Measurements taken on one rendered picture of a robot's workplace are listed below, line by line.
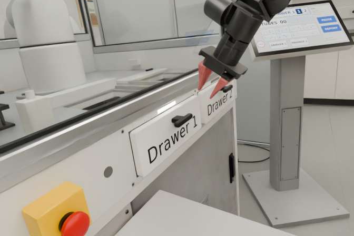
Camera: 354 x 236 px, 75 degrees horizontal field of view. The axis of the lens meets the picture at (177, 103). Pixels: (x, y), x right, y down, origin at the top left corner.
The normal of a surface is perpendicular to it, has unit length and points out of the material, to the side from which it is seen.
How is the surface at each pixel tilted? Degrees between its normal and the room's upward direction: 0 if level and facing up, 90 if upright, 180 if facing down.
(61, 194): 0
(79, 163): 90
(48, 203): 0
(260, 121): 90
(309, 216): 3
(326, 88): 90
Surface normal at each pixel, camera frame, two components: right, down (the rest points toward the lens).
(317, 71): -0.48, 0.31
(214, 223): -0.11, -0.95
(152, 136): 0.84, 0.07
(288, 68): 0.07, 0.29
